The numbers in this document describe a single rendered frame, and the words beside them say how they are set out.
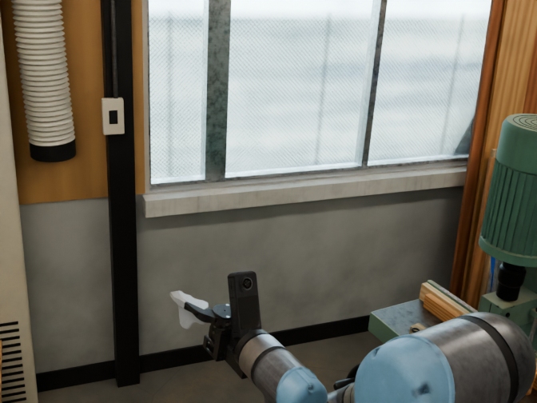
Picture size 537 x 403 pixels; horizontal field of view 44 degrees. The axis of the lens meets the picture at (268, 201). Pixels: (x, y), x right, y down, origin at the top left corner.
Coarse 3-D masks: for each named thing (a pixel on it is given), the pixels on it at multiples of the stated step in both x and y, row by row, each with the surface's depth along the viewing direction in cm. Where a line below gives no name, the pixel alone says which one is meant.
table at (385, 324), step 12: (420, 300) 190; (372, 312) 182; (384, 312) 182; (396, 312) 183; (408, 312) 183; (420, 312) 184; (372, 324) 182; (384, 324) 177; (396, 324) 177; (408, 324) 178; (432, 324) 178; (384, 336) 178; (396, 336) 173; (528, 396) 152
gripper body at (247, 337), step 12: (216, 312) 114; (228, 312) 114; (216, 324) 113; (228, 324) 112; (216, 336) 113; (228, 336) 113; (252, 336) 108; (216, 348) 114; (228, 348) 114; (240, 348) 107; (216, 360) 114; (228, 360) 114; (240, 372) 110
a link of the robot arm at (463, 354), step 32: (480, 320) 76; (384, 352) 71; (416, 352) 70; (448, 352) 70; (480, 352) 72; (384, 384) 71; (416, 384) 67; (448, 384) 68; (480, 384) 70; (512, 384) 73
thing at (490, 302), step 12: (480, 300) 161; (492, 300) 158; (504, 300) 159; (516, 300) 159; (528, 300) 159; (492, 312) 158; (504, 312) 156; (516, 312) 158; (528, 312) 161; (516, 324) 160
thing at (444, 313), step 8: (432, 296) 184; (424, 304) 185; (432, 304) 182; (440, 304) 180; (432, 312) 183; (440, 312) 180; (448, 312) 177; (456, 312) 177; (448, 320) 178; (536, 368) 156; (536, 376) 154; (536, 384) 154
